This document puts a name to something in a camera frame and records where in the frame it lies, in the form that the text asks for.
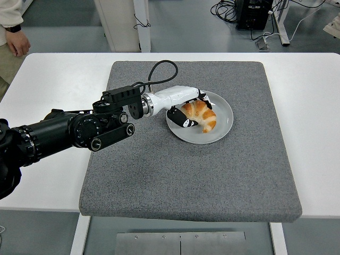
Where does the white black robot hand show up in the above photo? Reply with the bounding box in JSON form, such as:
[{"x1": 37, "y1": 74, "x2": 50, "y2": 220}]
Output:
[{"x1": 151, "y1": 85, "x2": 214, "y2": 129}]

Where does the golden croissant bread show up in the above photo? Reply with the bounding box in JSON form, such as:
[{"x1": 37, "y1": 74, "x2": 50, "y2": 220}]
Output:
[{"x1": 181, "y1": 100, "x2": 217, "y2": 134}]

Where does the round grey plate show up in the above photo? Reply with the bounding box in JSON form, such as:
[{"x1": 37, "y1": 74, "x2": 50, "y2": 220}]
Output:
[{"x1": 166, "y1": 90, "x2": 234, "y2": 145}]

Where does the grey felt mat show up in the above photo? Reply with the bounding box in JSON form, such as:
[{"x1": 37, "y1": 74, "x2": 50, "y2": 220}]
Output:
[{"x1": 79, "y1": 61, "x2": 303, "y2": 223}]

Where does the black computer case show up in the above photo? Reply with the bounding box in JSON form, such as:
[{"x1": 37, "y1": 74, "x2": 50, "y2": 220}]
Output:
[{"x1": 235, "y1": 0, "x2": 274, "y2": 31}]

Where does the white desk leg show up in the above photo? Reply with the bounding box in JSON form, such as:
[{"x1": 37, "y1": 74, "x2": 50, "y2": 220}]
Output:
[{"x1": 273, "y1": 0, "x2": 291, "y2": 47}]

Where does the person's hand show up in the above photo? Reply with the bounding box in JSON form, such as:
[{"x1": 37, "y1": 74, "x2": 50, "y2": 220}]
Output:
[{"x1": 5, "y1": 30, "x2": 31, "y2": 57}]

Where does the white table leg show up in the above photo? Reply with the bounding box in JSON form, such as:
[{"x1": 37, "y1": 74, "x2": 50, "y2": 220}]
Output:
[
  {"x1": 269, "y1": 222, "x2": 288, "y2": 255},
  {"x1": 70, "y1": 214, "x2": 91, "y2": 255}
]

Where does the person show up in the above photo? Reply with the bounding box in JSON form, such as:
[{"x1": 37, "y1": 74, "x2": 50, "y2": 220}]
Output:
[{"x1": 0, "y1": 0, "x2": 31, "y2": 99}]

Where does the thin black hanging cable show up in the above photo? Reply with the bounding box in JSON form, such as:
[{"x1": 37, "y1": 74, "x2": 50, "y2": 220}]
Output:
[{"x1": 133, "y1": 13, "x2": 151, "y2": 29}]

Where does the black floor cable bundle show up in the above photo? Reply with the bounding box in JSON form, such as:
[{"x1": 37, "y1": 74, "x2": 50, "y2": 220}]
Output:
[{"x1": 210, "y1": 0, "x2": 240, "y2": 24}]

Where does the white floor cable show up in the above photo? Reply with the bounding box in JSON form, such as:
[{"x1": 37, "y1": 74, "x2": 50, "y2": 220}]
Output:
[{"x1": 288, "y1": 0, "x2": 328, "y2": 42}]

